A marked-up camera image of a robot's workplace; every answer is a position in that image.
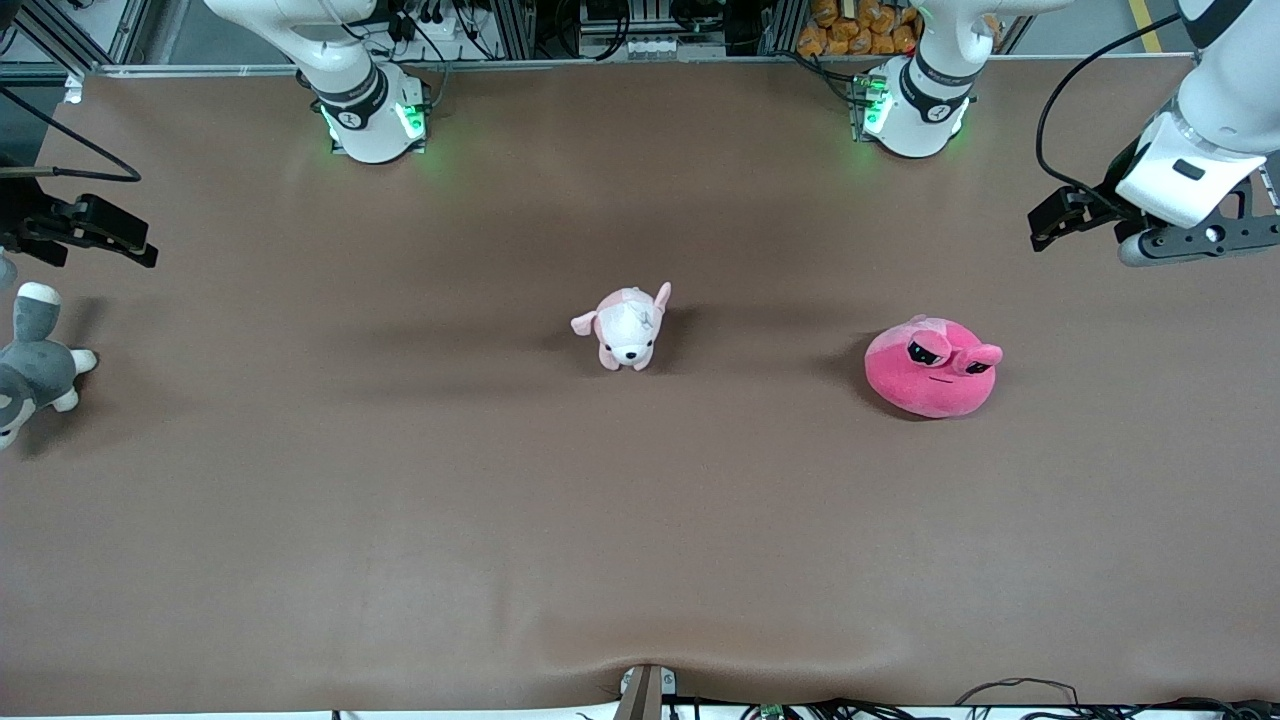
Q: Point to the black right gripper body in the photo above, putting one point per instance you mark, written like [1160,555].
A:
[22,213]

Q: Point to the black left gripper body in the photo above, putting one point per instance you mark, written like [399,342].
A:
[1105,203]

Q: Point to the round pink plush toy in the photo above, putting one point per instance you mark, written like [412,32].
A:
[925,385]

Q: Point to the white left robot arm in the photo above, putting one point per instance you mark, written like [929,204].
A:
[915,110]

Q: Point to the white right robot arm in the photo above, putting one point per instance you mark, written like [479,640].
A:
[370,120]

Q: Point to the grey husky plush toy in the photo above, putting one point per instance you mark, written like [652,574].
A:
[35,370]

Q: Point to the orange plush toy pile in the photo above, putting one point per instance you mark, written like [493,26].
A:
[850,25]

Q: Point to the white power strip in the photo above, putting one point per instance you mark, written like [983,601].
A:
[430,22]

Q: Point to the pale pink dog plush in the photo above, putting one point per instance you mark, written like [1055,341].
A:
[625,330]

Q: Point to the aluminium table edge rail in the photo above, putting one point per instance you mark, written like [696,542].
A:
[600,63]

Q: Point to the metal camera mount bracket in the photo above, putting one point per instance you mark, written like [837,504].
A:
[645,695]

